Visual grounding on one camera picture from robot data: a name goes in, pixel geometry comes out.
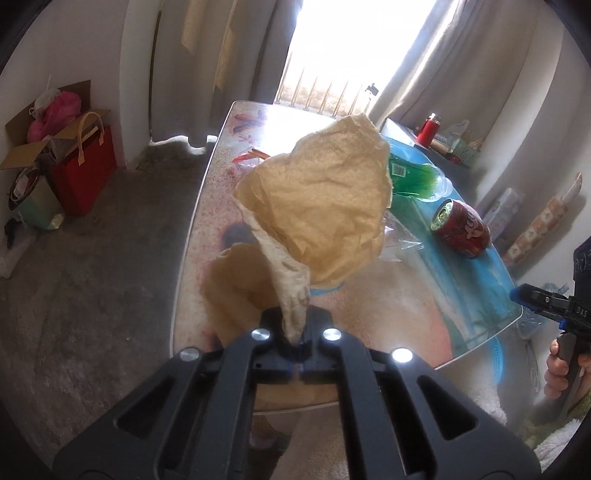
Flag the patterned orange tissue pack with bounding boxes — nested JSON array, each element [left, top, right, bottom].
[[501, 173, 583, 266]]

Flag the printed low table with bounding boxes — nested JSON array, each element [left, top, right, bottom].
[[173, 100, 525, 414]]

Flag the green gift bag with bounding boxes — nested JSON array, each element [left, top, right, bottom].
[[8, 166, 65, 232]]

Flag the white plastic bag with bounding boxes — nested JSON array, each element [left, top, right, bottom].
[[436, 119, 471, 144]]

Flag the red thermos flask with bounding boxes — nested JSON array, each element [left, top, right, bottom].
[[416, 113, 441, 147]]

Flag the pink slipper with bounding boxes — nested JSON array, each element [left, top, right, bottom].
[[249, 413, 282, 450]]

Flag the beige and grey curtain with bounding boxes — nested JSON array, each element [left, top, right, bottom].
[[152, 0, 305, 144]]

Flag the green plastic storage basket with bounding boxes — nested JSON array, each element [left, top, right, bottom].
[[450, 136, 483, 167]]

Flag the red gift bag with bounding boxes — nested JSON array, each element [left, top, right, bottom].
[[51, 110, 117, 217]]

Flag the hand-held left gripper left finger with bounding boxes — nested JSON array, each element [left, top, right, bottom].
[[53, 308, 301, 480]]

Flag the brown cardboard box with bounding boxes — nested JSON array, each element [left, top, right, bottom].
[[0, 79, 112, 171]]

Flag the blue mesh basket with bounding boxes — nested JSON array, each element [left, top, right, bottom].
[[480, 318, 543, 395]]

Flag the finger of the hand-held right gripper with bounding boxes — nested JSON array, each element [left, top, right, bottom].
[[510, 283, 573, 326]]

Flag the green plastic bottle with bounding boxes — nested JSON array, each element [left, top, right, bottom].
[[387, 154, 455, 203]]

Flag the dark cloth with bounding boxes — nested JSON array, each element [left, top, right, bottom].
[[4, 217, 26, 252]]

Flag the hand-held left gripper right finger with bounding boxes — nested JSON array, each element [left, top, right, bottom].
[[301, 308, 541, 480]]

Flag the person's right hand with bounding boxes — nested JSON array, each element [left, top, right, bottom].
[[544, 338, 591, 402]]

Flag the red soda can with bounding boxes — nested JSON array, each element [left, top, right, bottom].
[[430, 198, 491, 260]]

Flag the pink plastic bag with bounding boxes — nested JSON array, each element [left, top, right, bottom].
[[27, 91, 83, 144]]

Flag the brown paper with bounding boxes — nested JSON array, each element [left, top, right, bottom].
[[232, 113, 394, 344]]

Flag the grey cabinet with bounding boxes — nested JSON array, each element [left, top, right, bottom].
[[381, 117, 472, 169]]

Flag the toilet paper pack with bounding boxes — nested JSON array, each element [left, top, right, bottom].
[[482, 187, 525, 236]]

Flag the window railing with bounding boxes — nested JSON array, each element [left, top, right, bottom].
[[274, 69, 370, 116]]

